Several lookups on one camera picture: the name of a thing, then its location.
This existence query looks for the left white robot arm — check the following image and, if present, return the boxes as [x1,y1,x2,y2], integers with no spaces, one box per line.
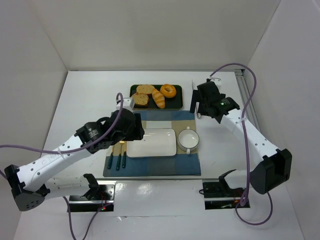
[4,109,145,212]

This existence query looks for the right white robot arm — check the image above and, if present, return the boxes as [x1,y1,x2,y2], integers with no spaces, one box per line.
[190,80,293,195]

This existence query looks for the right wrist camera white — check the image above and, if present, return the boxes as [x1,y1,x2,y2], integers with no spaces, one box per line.
[206,77,222,90]

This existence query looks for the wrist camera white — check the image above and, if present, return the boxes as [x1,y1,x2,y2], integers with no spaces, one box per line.
[206,77,222,90]
[116,97,135,112]

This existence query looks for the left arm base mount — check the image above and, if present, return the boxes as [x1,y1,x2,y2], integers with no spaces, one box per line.
[68,173,116,213]

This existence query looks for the gold knife green handle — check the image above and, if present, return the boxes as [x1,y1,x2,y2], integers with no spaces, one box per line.
[121,141,127,169]

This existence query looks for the gold fork green handle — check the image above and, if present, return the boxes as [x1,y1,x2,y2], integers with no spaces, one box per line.
[116,142,123,171]

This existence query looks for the white two-handled cup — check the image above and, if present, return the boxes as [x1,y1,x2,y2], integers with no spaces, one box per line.
[177,126,200,155]

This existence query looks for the striped croissant bread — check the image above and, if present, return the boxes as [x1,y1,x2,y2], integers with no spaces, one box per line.
[152,89,166,109]

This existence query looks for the gold spoon green handle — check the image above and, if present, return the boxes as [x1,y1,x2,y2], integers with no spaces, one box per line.
[107,145,115,170]

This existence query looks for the bread slice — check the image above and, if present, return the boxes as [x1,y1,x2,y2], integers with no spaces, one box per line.
[136,84,155,95]
[131,93,150,107]

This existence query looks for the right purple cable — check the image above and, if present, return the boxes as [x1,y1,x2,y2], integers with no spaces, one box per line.
[209,62,274,226]

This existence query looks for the orange donut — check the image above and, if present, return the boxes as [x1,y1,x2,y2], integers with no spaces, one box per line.
[160,84,177,98]

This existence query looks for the bread slice upper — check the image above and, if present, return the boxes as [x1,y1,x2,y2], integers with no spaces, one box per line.
[136,84,155,95]

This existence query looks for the bread slice lower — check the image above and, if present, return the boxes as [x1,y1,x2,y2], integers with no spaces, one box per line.
[131,93,150,107]

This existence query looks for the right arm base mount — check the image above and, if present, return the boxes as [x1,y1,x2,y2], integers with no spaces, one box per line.
[198,169,245,210]

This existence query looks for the dark green rectangular tray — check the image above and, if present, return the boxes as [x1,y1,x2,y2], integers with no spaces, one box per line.
[129,84,183,110]

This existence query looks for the white rectangular plate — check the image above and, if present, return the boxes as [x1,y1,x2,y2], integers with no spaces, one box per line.
[126,128,177,158]

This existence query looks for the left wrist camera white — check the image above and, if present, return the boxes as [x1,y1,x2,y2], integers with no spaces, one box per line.
[116,97,135,112]

